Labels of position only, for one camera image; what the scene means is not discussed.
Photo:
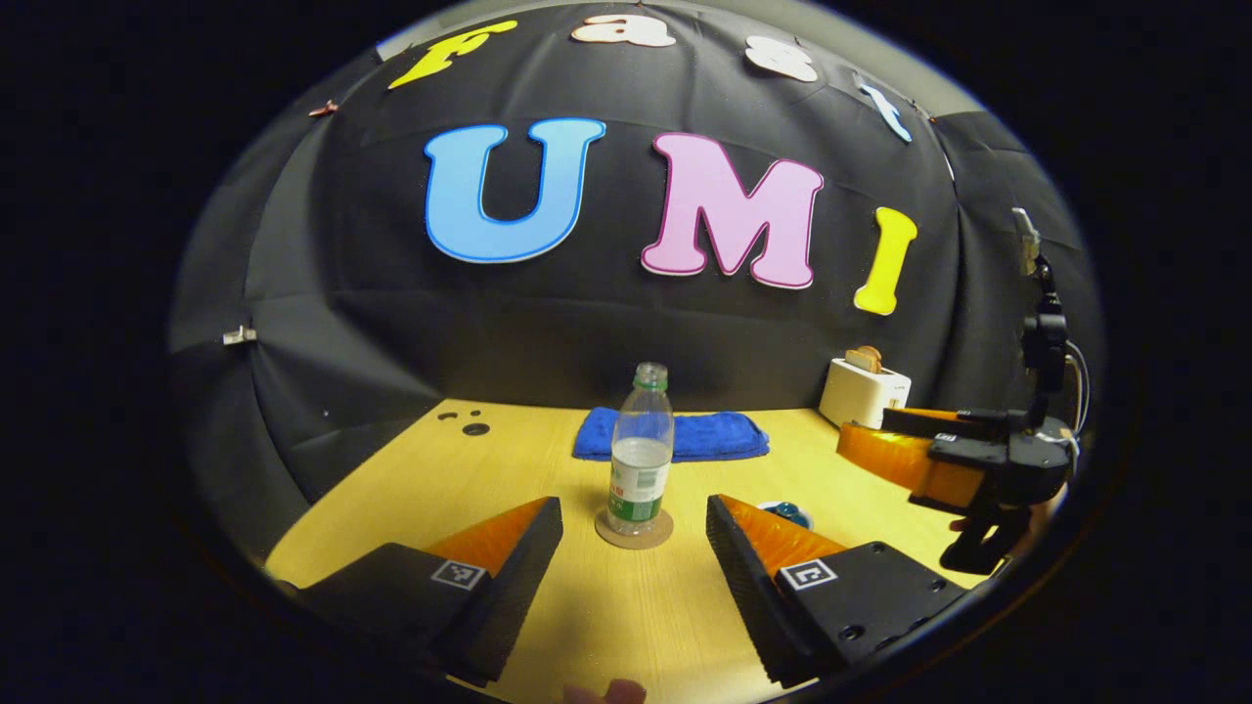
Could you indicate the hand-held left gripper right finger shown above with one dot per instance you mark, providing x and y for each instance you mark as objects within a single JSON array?
[{"x": 748, "y": 587}]

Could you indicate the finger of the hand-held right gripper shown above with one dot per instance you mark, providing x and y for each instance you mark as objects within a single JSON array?
[
  {"x": 968, "y": 452},
  {"x": 963, "y": 422}
]

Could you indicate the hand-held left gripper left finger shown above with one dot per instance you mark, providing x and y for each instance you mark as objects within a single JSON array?
[{"x": 518, "y": 572}]

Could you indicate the pale ceramic teacup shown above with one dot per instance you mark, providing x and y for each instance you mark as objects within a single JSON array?
[{"x": 764, "y": 506}]

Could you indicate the round brown coaster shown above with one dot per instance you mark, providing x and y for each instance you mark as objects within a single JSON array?
[{"x": 611, "y": 536}]

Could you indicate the clear plastic water bottle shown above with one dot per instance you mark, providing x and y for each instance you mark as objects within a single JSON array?
[{"x": 639, "y": 479}]

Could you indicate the white toaster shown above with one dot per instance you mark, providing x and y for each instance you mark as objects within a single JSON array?
[{"x": 861, "y": 396}]

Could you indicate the toast slice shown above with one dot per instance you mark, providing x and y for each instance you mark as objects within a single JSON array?
[
  {"x": 858, "y": 361},
  {"x": 871, "y": 355}
]

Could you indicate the blue folded towel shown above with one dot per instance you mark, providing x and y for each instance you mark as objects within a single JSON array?
[{"x": 714, "y": 435}]

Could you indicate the black backdrop cloth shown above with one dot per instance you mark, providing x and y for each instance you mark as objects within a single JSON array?
[{"x": 587, "y": 332}]

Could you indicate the white backdrop clip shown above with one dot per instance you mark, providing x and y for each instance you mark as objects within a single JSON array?
[{"x": 239, "y": 335}]

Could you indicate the copper backdrop clip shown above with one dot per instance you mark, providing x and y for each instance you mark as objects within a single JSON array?
[{"x": 324, "y": 109}]

